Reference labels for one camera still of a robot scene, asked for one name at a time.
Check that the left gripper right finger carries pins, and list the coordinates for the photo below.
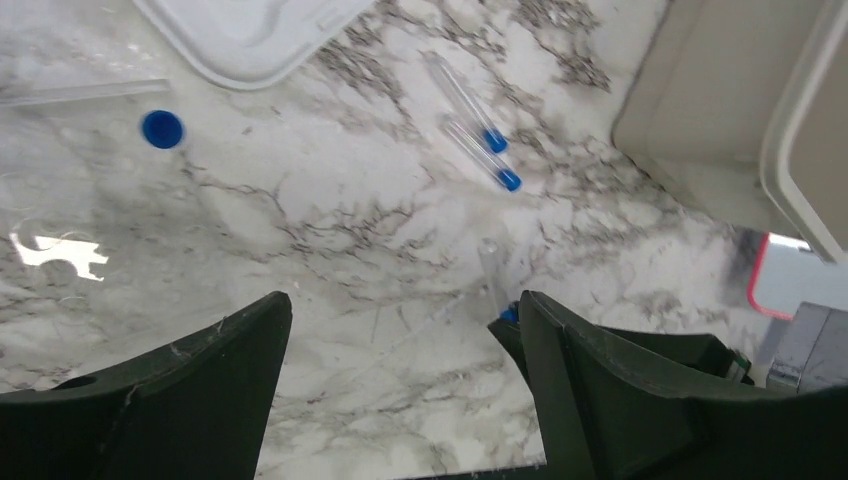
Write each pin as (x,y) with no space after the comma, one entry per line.
(609,408)

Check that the test tube blue cap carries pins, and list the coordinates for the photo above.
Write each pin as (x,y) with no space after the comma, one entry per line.
(492,258)
(465,102)
(497,168)

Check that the white bin lid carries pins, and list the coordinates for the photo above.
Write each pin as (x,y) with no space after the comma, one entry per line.
(248,45)

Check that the pink framed whiteboard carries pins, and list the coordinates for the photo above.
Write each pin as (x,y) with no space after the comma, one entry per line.
(787,273)

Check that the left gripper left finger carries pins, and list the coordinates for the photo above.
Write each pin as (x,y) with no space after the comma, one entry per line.
(195,408)

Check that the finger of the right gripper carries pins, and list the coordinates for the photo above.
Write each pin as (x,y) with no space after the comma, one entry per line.
(702,352)

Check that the beige plastic storage bin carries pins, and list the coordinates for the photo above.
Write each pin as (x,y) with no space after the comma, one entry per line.
(739,110)

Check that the loose blue tube cap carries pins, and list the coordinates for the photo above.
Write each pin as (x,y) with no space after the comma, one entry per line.
(162,129)

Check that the uncapped clear test tube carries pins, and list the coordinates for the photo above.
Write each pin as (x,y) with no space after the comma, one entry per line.
(86,92)

